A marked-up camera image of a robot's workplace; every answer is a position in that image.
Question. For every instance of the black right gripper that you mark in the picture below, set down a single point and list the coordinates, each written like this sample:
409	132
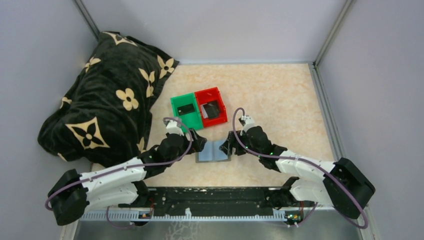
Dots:
232	141

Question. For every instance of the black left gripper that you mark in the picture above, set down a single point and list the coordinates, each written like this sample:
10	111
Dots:
197	144

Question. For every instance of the grey leather card holder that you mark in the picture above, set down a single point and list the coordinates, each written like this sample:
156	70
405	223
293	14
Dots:
211	153

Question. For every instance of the silver grey credit card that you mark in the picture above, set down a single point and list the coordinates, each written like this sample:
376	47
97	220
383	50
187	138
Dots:
204	112

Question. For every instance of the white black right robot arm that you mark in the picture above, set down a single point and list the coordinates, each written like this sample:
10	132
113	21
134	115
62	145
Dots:
340	183

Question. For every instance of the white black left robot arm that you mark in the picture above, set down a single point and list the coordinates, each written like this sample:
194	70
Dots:
75	193

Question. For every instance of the green plastic bin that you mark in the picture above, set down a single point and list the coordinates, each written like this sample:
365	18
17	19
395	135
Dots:
192	120

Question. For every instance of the red plastic bin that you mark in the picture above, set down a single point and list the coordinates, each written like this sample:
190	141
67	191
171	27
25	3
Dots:
207	95

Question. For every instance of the black floral plush blanket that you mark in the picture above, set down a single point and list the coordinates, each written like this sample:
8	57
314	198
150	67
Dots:
106	115

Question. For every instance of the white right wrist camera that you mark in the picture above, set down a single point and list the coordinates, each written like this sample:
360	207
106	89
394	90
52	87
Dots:
247	122

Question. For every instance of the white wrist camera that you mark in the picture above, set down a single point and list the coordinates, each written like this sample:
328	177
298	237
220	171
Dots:
173	126
247	122

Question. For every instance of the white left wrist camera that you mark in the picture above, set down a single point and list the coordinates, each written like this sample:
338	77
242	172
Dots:
173	126

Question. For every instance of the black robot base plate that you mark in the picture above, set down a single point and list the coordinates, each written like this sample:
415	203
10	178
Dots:
216	201

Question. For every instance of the slotted grey cable duct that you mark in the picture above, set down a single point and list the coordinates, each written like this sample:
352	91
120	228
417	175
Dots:
120	215

